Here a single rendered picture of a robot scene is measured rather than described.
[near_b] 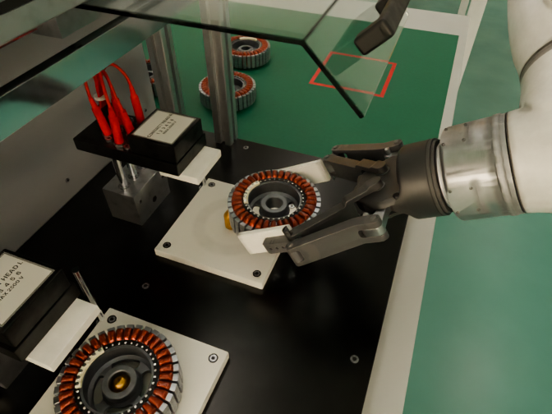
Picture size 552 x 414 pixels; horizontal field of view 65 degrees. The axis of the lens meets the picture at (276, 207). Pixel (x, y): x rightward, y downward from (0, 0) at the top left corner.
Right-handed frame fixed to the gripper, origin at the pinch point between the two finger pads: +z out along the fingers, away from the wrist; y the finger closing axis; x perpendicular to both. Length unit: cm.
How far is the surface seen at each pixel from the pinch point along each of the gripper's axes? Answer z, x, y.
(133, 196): 16.7, -8.1, 3.4
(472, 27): -7, 35, -136
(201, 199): 13.8, -1.5, -3.1
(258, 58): 23, -6, -48
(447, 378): 9, 92, -32
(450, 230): 12, 90, -91
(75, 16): 8.2, -28.1, 0.7
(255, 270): 3.3, 4.7, 5.9
